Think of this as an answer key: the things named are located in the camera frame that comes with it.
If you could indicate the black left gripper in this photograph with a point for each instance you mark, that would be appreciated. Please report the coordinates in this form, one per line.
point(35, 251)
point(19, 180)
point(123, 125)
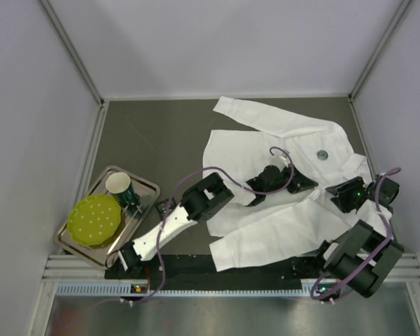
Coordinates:
point(293, 178)

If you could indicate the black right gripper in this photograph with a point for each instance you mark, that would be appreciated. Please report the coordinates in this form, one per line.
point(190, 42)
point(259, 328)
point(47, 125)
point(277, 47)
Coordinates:
point(345, 194)

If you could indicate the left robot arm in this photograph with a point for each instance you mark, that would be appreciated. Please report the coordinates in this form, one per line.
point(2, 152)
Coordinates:
point(201, 202)

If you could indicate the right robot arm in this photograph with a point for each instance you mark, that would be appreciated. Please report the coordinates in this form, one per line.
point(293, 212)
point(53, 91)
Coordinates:
point(362, 257)

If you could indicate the blue round brooch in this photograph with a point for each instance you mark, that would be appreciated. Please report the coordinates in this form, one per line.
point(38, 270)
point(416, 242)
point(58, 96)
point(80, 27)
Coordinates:
point(322, 155)

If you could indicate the white button-up shirt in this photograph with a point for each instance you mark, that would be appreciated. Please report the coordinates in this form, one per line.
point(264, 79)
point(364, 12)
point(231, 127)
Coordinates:
point(284, 225)

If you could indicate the small black box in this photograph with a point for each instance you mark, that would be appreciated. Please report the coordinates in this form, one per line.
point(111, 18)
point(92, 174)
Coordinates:
point(163, 208)

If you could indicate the silver metal tray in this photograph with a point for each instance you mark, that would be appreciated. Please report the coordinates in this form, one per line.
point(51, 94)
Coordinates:
point(131, 218)

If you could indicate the green paper cup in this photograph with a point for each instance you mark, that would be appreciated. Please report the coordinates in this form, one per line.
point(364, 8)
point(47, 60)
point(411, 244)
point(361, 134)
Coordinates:
point(119, 184)

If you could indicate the metal knife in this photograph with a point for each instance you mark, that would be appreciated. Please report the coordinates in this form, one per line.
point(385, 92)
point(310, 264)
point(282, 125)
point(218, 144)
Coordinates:
point(119, 241)

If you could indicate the green polka dot plate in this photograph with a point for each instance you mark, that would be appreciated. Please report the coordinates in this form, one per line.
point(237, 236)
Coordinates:
point(94, 220)

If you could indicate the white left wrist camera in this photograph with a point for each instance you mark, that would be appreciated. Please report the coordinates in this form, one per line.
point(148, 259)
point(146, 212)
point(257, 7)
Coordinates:
point(281, 160)

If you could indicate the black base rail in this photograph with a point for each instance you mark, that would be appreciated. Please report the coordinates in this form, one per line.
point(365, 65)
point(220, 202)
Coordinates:
point(198, 272)

